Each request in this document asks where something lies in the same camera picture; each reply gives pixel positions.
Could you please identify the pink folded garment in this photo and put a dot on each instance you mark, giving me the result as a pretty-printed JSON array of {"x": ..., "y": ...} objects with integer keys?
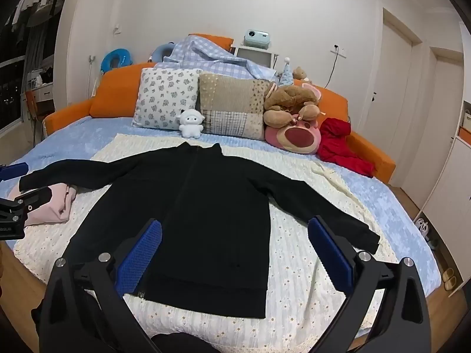
[{"x": 48, "y": 209}]

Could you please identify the grey-blue neck pillow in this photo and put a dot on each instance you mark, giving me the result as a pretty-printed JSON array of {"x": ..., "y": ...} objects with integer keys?
[{"x": 160, "y": 51}]

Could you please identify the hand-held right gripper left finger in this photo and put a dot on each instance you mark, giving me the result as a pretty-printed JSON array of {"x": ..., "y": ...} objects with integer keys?
[{"x": 141, "y": 261}]

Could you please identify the white door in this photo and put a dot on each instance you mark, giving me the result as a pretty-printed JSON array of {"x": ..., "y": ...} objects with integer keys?
[
  {"x": 441, "y": 125},
  {"x": 392, "y": 92}
]

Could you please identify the white wall rod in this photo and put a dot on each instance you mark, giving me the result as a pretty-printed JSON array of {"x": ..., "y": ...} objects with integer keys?
[{"x": 92, "y": 73}]

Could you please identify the floral pillow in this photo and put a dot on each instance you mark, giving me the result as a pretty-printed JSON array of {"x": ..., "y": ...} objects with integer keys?
[{"x": 165, "y": 95}]

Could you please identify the beige slippers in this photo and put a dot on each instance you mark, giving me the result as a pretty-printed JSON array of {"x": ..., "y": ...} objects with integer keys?
[{"x": 449, "y": 277}]

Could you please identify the teal projector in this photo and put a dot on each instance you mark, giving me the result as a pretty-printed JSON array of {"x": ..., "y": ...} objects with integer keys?
[{"x": 256, "y": 38}]

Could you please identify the white bedside shelf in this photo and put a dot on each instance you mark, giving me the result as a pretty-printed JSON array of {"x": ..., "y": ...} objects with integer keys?
[{"x": 257, "y": 57}]

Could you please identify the cream lace blanket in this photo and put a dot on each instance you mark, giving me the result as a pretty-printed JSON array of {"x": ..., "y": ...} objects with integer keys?
[{"x": 294, "y": 283}]

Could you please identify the white desk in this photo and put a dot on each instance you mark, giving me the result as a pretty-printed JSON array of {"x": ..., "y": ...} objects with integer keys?
[{"x": 44, "y": 90}]

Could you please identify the black jacket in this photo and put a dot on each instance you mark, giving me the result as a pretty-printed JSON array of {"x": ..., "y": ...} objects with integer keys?
[{"x": 206, "y": 209}]

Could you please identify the white wall socket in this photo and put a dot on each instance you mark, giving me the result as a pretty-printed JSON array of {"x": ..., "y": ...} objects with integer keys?
[{"x": 340, "y": 50}]

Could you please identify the small brown bear plush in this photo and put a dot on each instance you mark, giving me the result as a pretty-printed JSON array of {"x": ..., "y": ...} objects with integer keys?
[{"x": 300, "y": 73}]

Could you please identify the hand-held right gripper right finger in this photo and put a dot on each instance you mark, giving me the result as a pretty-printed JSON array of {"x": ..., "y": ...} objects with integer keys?
[{"x": 331, "y": 257}]

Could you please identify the red garment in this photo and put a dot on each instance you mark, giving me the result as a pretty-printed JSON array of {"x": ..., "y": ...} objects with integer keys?
[{"x": 335, "y": 143}]

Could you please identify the grey curtain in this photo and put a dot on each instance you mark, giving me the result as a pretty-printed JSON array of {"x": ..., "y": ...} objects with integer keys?
[{"x": 40, "y": 51}]

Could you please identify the orange cushion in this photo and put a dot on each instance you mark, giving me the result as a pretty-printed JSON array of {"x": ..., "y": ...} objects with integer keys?
[{"x": 220, "y": 42}]

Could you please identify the beige patchwork pillow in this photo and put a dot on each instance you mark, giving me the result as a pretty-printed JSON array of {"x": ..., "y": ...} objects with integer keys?
[{"x": 231, "y": 106}]

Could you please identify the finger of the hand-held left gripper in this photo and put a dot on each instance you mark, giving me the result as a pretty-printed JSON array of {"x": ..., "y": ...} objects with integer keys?
[
  {"x": 14, "y": 171},
  {"x": 33, "y": 198}
]

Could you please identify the orange chair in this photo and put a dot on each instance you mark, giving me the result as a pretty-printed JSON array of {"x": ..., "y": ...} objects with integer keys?
[{"x": 31, "y": 103}]

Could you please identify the pink bear plush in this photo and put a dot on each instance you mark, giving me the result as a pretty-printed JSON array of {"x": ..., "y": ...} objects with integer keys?
[{"x": 294, "y": 136}]

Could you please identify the blue party hat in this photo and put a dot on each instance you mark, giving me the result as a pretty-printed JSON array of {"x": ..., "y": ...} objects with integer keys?
[{"x": 286, "y": 77}]

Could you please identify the light blue quilted bedspread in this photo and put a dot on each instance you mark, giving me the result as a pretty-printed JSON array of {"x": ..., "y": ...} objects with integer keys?
[{"x": 386, "y": 206}]

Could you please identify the white cabinet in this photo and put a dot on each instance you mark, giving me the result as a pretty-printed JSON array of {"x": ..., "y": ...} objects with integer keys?
[{"x": 461, "y": 191}]

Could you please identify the white sheep plush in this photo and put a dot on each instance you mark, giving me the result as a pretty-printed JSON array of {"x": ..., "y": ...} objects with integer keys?
[{"x": 189, "y": 123}]

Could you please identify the white sneakers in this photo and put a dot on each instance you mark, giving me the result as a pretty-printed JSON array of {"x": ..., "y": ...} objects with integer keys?
[{"x": 422, "y": 228}]

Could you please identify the large window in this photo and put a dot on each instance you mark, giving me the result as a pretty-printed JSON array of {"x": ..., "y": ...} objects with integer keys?
[{"x": 9, "y": 92}]

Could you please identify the blue checked quilt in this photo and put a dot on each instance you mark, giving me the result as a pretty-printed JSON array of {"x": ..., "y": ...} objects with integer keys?
[{"x": 206, "y": 53}]

